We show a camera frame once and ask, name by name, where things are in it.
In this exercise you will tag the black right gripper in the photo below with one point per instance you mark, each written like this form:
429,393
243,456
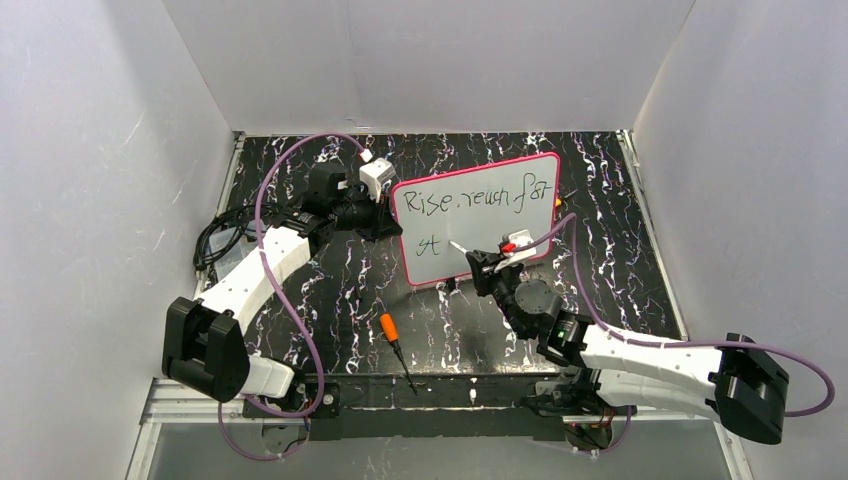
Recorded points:
487,270

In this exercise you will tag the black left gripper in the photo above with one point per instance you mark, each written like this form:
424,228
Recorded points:
382,216

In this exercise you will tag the white black whiteboard marker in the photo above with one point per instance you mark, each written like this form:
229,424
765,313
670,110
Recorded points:
458,247

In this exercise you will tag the pink framed whiteboard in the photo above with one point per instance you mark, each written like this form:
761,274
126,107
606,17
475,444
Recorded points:
475,208

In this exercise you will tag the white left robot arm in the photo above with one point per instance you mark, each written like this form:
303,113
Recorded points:
204,346

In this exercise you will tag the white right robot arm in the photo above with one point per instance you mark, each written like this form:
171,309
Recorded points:
736,384

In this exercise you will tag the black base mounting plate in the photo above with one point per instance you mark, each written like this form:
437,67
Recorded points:
541,406

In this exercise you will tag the clear plastic screw box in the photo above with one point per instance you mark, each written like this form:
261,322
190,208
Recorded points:
226,261

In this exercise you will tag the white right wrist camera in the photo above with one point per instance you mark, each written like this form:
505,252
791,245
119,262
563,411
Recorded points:
515,248

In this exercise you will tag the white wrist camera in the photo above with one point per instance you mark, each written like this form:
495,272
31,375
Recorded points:
515,248
376,173

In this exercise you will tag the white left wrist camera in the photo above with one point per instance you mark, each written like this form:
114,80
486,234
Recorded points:
376,173

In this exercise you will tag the orange handled screwdriver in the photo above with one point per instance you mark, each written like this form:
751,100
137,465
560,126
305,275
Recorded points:
391,333

